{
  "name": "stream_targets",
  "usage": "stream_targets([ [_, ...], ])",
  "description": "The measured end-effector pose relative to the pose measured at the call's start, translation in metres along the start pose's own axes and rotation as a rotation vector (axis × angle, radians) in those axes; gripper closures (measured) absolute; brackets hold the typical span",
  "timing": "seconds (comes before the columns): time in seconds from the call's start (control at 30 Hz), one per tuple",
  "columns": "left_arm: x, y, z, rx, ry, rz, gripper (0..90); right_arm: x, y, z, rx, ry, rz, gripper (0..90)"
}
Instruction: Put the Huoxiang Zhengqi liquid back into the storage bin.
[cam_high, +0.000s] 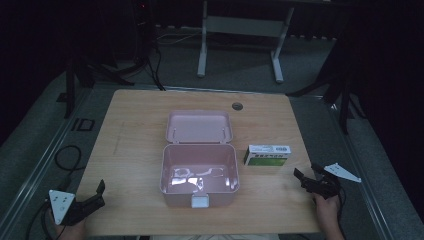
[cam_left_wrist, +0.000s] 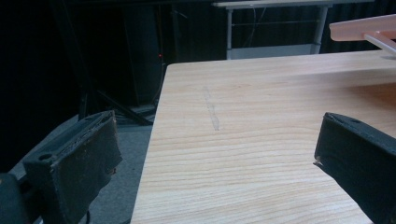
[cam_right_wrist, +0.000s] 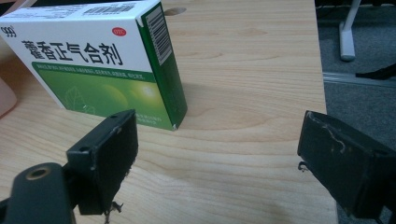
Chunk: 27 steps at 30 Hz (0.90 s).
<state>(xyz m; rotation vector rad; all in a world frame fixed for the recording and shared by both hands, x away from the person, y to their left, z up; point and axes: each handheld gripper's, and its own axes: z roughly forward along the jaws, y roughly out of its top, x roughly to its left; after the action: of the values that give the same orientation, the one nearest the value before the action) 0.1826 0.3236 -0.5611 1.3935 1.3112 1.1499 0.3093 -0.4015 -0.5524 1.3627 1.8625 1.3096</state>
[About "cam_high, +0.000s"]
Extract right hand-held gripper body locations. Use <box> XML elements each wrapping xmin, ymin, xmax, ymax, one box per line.
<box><xmin>301</xmin><ymin>162</ymin><xmax>362</xmax><ymax>200</ymax></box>

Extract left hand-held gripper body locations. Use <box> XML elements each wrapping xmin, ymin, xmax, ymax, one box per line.
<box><xmin>48</xmin><ymin>189</ymin><xmax>98</xmax><ymax>227</ymax></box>

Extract green and white medicine box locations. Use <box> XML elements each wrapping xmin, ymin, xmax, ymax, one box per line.
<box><xmin>243</xmin><ymin>144</ymin><xmax>292</xmax><ymax>168</ymax></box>

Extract pink plastic storage box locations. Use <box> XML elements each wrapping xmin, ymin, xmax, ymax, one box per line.
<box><xmin>159</xmin><ymin>109</ymin><xmax>241</xmax><ymax>210</ymax></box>

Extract person's right hand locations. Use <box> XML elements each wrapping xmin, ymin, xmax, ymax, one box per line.
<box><xmin>312</xmin><ymin>193</ymin><xmax>342</xmax><ymax>232</ymax></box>

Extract person's left hand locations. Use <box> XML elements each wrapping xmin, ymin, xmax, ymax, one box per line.
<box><xmin>49</xmin><ymin>209</ymin><xmax>87</xmax><ymax>240</ymax></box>

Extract black metal stand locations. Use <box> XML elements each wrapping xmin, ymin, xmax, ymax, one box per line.
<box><xmin>64</xmin><ymin>55</ymin><xmax>136</xmax><ymax>120</ymax></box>
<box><xmin>285</xmin><ymin>71</ymin><xmax>367</xmax><ymax>136</ymax></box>

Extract dark computer tower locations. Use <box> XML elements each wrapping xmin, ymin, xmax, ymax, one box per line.
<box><xmin>130</xmin><ymin>0</ymin><xmax>157</xmax><ymax>66</ymax></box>

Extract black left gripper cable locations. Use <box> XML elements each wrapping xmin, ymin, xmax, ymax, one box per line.
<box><xmin>25</xmin><ymin>199</ymin><xmax>68</xmax><ymax>240</ymax></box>

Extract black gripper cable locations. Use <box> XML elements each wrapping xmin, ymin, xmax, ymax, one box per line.
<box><xmin>335</xmin><ymin>186</ymin><xmax>347</xmax><ymax>234</ymax></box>
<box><xmin>25</xmin><ymin>199</ymin><xmax>68</xmax><ymax>240</ymax></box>

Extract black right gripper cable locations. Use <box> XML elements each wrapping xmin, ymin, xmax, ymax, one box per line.
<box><xmin>335</xmin><ymin>186</ymin><xmax>347</xmax><ymax>234</ymax></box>

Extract metal floor rail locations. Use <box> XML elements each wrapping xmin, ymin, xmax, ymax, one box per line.
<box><xmin>327</xmin><ymin>102</ymin><xmax>396</xmax><ymax>240</ymax></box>
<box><xmin>0</xmin><ymin>87</ymin><xmax>95</xmax><ymax>236</ymax></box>

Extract black looped floor cable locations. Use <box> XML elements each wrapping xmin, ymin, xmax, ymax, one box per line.
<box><xmin>53</xmin><ymin>144</ymin><xmax>83</xmax><ymax>173</ymax></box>

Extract black hanging cables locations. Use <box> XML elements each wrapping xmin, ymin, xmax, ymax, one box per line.
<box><xmin>145</xmin><ymin>44</ymin><xmax>167</xmax><ymax>92</ymax></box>

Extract white metal desk frame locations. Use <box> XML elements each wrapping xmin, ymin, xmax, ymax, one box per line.
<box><xmin>196</xmin><ymin>0</ymin><xmax>296</xmax><ymax>85</ymax></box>

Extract white floor cable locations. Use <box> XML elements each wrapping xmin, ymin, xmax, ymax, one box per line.
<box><xmin>155</xmin><ymin>32</ymin><xmax>203</xmax><ymax>47</ymax></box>

